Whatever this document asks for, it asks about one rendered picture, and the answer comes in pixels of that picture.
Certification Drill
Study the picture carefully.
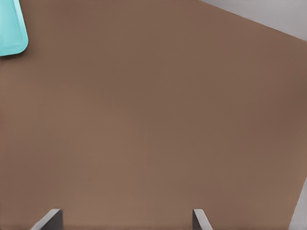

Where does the turquoise tray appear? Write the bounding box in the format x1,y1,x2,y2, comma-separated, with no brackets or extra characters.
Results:
0,0,29,58

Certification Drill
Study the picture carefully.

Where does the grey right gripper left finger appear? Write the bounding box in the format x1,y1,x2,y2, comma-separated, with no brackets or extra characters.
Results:
30,208,64,230

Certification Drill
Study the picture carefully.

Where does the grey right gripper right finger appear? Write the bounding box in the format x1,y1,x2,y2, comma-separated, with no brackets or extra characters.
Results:
192,208,213,230

